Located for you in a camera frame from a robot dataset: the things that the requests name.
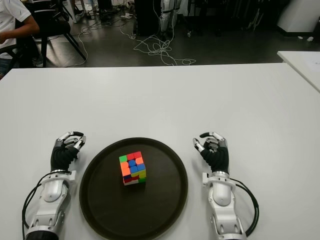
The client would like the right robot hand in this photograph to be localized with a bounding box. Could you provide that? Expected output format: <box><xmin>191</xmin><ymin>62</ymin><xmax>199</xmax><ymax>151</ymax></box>
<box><xmin>191</xmin><ymin>131</ymin><xmax>230</xmax><ymax>174</ymax></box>

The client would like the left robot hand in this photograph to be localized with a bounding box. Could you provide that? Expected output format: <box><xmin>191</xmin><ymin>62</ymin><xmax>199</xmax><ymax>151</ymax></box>
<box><xmin>50</xmin><ymin>130</ymin><xmax>88</xmax><ymax>172</ymax></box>

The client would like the multicoloured Rubik's cube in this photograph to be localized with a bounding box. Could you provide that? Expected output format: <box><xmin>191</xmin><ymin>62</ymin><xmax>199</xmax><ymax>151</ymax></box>
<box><xmin>118</xmin><ymin>151</ymin><xmax>147</xmax><ymax>186</ymax></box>

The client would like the dark brown round tray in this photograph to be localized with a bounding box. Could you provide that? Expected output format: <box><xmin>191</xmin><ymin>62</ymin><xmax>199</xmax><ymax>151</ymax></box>
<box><xmin>78</xmin><ymin>137</ymin><xmax>189</xmax><ymax>240</ymax></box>

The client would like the white side table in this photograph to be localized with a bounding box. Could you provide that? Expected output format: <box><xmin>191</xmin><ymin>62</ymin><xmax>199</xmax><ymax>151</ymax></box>
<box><xmin>276</xmin><ymin>50</ymin><xmax>320</xmax><ymax>95</ymax></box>

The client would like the black chair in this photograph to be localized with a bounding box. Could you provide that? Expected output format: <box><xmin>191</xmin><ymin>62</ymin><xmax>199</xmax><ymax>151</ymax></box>
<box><xmin>14</xmin><ymin>0</ymin><xmax>88</xmax><ymax>68</ymax></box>

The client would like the seated person white shirt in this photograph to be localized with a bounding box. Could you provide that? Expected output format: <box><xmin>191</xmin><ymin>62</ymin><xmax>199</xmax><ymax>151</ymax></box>
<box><xmin>0</xmin><ymin>0</ymin><xmax>41</xmax><ymax>78</ymax></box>

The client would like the black cabinet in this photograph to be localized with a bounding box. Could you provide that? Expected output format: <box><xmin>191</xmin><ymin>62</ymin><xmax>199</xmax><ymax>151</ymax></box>
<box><xmin>134</xmin><ymin>0</ymin><xmax>162</xmax><ymax>37</ymax></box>

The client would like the white cabinet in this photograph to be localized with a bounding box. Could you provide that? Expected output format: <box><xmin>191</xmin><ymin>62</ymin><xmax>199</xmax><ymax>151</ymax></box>
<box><xmin>276</xmin><ymin>0</ymin><xmax>320</xmax><ymax>33</ymax></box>

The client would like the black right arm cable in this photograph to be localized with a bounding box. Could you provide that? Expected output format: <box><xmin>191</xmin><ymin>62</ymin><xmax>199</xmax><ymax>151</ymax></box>
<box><xmin>229</xmin><ymin>177</ymin><xmax>260</xmax><ymax>237</ymax></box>

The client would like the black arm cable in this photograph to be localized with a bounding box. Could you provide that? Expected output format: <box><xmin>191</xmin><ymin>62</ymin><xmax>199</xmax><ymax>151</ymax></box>
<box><xmin>229</xmin><ymin>177</ymin><xmax>260</xmax><ymax>237</ymax></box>
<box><xmin>21</xmin><ymin>174</ymin><xmax>55</xmax><ymax>236</ymax></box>

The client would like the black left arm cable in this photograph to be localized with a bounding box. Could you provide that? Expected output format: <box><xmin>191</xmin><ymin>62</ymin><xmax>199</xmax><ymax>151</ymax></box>
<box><xmin>21</xmin><ymin>174</ymin><xmax>55</xmax><ymax>236</ymax></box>

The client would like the tangled white floor cable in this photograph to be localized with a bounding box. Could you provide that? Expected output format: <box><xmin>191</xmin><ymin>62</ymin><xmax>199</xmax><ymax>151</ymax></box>
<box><xmin>119</xmin><ymin>26</ymin><xmax>197</xmax><ymax>66</ymax></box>

